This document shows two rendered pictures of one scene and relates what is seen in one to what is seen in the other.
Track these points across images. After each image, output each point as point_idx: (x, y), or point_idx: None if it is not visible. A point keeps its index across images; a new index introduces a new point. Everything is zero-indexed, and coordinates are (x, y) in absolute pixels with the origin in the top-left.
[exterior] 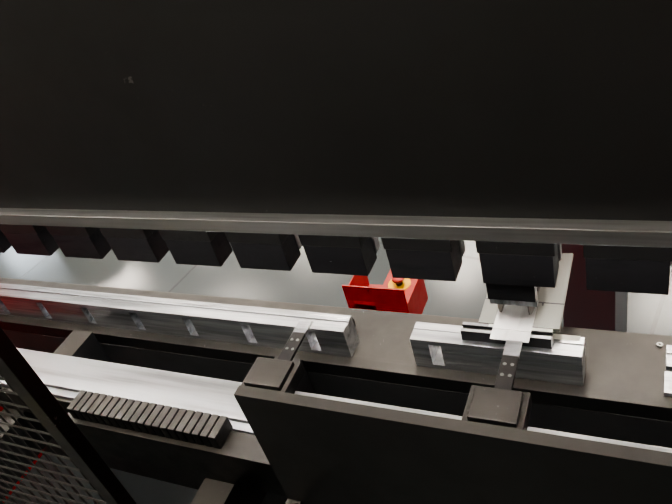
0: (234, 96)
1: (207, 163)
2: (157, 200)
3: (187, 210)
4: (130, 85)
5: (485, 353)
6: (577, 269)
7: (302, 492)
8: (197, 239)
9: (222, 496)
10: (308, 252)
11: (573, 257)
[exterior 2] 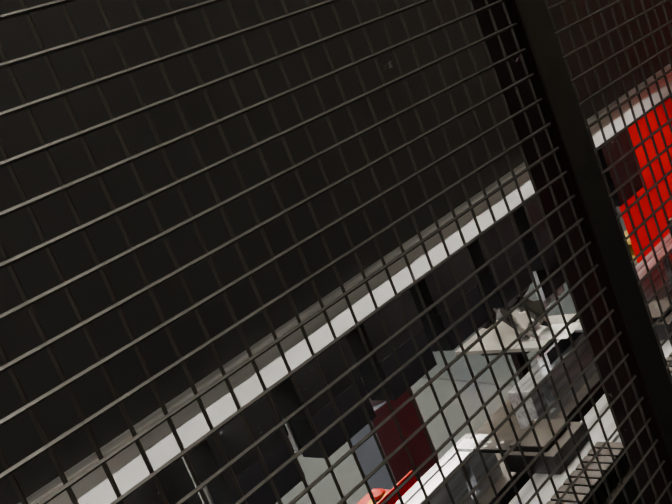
0: (460, 59)
1: (451, 141)
2: (417, 216)
3: (442, 215)
4: (390, 71)
5: (570, 361)
6: (409, 470)
7: None
8: (348, 384)
9: None
10: (445, 321)
11: (400, 458)
